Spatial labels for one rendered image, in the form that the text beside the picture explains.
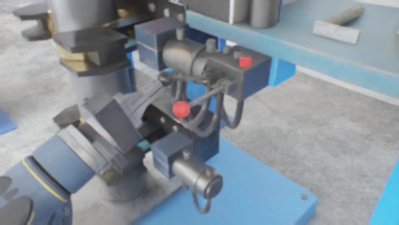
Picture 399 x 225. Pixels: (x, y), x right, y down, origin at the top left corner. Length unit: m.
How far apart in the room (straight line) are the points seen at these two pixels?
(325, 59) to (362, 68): 0.08
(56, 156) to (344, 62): 0.58
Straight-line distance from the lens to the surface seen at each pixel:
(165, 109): 1.34
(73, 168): 0.60
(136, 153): 1.25
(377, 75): 0.71
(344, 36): 0.81
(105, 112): 0.61
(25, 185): 0.61
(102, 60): 1.00
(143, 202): 1.58
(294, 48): 0.77
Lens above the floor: 1.35
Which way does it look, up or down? 35 degrees down
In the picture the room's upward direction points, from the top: 1 degrees counter-clockwise
